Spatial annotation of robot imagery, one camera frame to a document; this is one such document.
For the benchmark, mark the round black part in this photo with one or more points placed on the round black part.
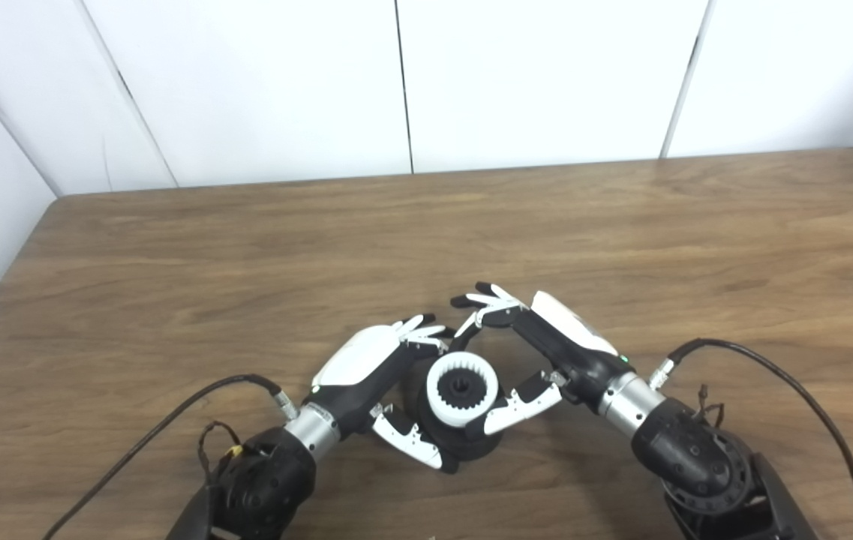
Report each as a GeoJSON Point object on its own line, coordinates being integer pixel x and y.
{"type": "Point", "coordinates": [464, 439]}

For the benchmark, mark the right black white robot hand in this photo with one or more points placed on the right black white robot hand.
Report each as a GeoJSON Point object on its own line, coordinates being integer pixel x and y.
{"type": "Point", "coordinates": [546, 352]}

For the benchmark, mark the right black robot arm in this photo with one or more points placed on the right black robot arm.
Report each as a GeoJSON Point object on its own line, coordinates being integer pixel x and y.
{"type": "Point", "coordinates": [696, 457]}

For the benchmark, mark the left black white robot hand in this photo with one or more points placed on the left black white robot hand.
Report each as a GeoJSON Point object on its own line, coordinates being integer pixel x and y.
{"type": "Point", "coordinates": [366, 375]}

